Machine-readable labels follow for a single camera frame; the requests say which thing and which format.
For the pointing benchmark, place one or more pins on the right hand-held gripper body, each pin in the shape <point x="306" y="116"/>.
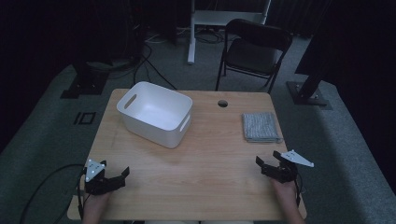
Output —
<point x="284" y="171"/>

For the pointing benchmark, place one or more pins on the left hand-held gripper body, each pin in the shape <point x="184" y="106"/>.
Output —
<point x="99" y="184"/>

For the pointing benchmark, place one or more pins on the grey knitted cloth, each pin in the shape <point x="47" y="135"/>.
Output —
<point x="261" y="127"/>

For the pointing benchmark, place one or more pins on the white plastic bin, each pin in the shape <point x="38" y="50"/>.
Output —
<point x="155" y="115"/>

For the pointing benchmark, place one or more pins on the person's left hand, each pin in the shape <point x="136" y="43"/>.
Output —
<point x="96" y="205"/>

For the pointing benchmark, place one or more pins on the person's right hand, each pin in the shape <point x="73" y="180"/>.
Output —
<point x="285" y="193"/>

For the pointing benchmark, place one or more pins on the black slanted stand with base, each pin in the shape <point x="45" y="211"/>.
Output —
<point x="308" y="93"/>

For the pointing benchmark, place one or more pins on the black stand with square base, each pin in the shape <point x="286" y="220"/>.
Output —
<point x="85" y="84"/>

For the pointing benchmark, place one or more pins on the black folding chair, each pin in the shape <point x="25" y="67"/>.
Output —
<point x="253" y="51"/>

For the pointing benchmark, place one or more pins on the white metal desk frame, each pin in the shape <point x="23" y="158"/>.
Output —
<point x="218" y="18"/>

